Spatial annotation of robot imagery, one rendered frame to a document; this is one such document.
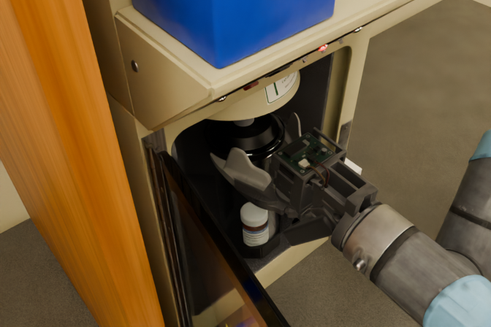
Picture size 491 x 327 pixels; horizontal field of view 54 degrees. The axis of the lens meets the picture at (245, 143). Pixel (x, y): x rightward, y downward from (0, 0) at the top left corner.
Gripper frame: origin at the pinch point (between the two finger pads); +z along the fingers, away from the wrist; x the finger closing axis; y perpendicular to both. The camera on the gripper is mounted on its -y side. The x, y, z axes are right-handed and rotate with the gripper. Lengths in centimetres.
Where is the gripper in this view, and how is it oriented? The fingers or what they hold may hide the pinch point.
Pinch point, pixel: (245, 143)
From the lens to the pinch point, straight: 65.3
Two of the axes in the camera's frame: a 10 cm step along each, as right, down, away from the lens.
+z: -6.4, -5.5, 5.4
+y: 0.1, -7.1, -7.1
